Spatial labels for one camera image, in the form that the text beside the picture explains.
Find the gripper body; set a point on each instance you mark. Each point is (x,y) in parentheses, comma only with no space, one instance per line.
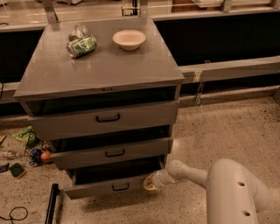
(158,178)

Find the grey bottom drawer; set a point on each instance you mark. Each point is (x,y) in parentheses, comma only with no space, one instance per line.
(117,177)

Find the grey drawer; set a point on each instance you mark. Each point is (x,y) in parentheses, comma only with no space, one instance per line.
(94,114)
(111,147)
(117,177)

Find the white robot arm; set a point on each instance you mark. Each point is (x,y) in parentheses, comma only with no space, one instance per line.
(234,195)

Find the grey middle drawer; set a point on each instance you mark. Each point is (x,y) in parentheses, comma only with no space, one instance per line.
(111,147)

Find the grey top drawer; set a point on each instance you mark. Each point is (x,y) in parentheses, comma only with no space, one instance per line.
(94,114)

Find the grey drawer cabinet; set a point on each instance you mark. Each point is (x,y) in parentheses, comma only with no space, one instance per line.
(54,38)

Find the black bar stand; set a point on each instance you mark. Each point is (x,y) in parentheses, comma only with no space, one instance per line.
(52,203)

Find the grey metal railing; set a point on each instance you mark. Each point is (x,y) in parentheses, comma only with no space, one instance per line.
(227,68)

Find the metal hook clip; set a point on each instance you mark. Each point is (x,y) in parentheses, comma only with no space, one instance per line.
(200,89)

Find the orange ball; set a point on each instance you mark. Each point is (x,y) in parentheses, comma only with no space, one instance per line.
(46,157)

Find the green chip bag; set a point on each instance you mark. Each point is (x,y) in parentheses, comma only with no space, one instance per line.
(27,136)

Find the green sponge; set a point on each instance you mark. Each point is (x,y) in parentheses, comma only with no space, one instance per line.
(17,171)

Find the white paper bowl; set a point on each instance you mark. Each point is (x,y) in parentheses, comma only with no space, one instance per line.
(129,40)

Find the clear plastic bottle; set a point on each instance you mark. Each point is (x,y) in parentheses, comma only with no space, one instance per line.
(9,154)

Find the green soda can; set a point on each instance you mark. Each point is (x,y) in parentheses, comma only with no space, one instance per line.
(81,46)

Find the silver crushed can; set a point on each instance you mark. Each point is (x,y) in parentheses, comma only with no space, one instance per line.
(80,31)

